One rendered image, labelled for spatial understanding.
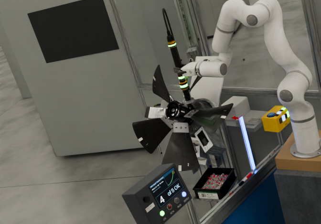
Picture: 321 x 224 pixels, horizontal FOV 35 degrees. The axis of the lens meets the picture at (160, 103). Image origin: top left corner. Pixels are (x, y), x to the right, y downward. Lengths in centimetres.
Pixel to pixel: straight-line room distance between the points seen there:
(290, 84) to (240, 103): 111
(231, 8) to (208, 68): 38
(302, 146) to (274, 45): 54
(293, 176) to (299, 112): 33
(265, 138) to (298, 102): 129
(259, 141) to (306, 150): 116
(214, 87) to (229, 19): 80
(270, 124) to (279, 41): 67
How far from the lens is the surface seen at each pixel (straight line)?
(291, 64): 247
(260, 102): 355
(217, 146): 292
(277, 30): 241
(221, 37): 251
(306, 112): 251
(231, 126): 342
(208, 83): 320
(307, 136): 257
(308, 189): 262
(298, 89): 240
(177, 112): 293
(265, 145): 372
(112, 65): 513
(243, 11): 234
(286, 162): 263
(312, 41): 315
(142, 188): 217
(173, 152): 292
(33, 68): 561
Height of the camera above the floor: 229
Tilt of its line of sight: 20 degrees down
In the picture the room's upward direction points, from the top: 17 degrees counter-clockwise
